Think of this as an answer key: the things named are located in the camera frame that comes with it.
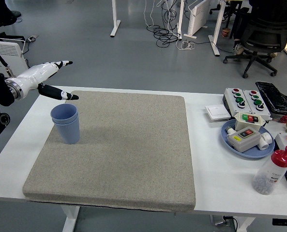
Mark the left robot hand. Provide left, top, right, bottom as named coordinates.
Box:
left=15, top=59, right=80, bottom=101

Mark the blue ribbed cup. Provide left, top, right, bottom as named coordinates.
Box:
left=50, top=103, right=78, bottom=125
left=53, top=113, right=81, bottom=145

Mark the white panel heater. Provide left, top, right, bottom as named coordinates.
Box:
left=0, top=40, right=35, bottom=87
left=183, top=0, right=212, bottom=40

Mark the white desk leg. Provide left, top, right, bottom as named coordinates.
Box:
left=110, top=0, right=122, bottom=38
left=208, top=0, right=228, bottom=58
left=176, top=0, right=185, bottom=41

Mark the grey-brown speckled mat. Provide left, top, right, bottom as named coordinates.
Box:
left=22, top=90, right=196, bottom=214

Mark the white table leg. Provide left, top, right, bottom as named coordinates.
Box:
left=237, top=216, right=256, bottom=232
left=62, top=204, right=80, bottom=232

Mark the white four-button control box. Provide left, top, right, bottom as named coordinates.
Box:
left=242, top=89, right=272, bottom=117
left=224, top=87, right=253, bottom=115

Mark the person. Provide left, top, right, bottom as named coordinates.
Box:
left=230, top=0, right=287, bottom=57

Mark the blue round plate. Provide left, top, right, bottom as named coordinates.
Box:
left=221, top=118, right=275, bottom=159

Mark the white pipe fitting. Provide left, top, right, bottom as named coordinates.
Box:
left=258, top=131, right=273, bottom=151

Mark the black wrapped tray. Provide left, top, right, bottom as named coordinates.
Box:
left=255, top=81, right=287, bottom=115

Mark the clear bottle red cap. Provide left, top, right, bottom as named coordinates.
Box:
left=252, top=146, right=287, bottom=195

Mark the black desk control panel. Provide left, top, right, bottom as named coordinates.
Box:
left=272, top=218, right=287, bottom=227

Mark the white cable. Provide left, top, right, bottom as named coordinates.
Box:
left=143, top=0, right=164, bottom=28

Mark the black cable bundle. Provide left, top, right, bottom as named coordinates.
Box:
left=147, top=0, right=183, bottom=48

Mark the white wall switch plate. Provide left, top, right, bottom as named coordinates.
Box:
left=204, top=104, right=232, bottom=122

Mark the white green-red push-button switch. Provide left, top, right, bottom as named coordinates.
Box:
left=234, top=112, right=267, bottom=132

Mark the grey red-button switch box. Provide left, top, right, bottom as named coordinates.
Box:
left=227, top=127, right=261, bottom=153

